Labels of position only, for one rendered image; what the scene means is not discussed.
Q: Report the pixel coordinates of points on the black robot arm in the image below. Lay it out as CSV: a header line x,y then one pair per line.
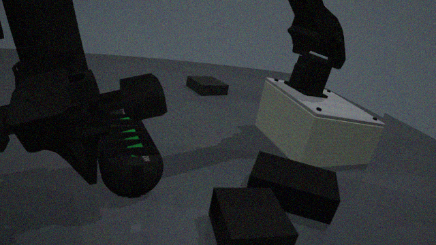
x,y
48,108

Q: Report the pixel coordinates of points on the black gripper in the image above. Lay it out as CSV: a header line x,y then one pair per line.
x,y
141,97

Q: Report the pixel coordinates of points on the dark grey controller unit with green rocker switches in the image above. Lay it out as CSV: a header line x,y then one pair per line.
x,y
129,162

